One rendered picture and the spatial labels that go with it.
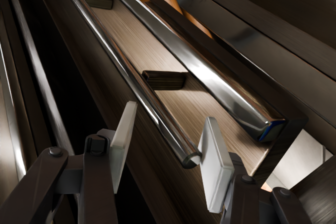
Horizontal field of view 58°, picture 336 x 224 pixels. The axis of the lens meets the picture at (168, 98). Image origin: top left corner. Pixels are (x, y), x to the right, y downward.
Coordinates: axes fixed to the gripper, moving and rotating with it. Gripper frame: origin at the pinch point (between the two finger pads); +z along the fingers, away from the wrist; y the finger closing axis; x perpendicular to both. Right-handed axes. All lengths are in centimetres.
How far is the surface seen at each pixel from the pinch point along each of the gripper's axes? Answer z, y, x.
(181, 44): 8.5, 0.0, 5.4
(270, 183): 43, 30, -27
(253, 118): 0.6, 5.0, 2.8
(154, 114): 3.4, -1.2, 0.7
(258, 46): 19.2, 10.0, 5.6
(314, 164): 17.6, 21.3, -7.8
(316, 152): 14.8, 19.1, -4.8
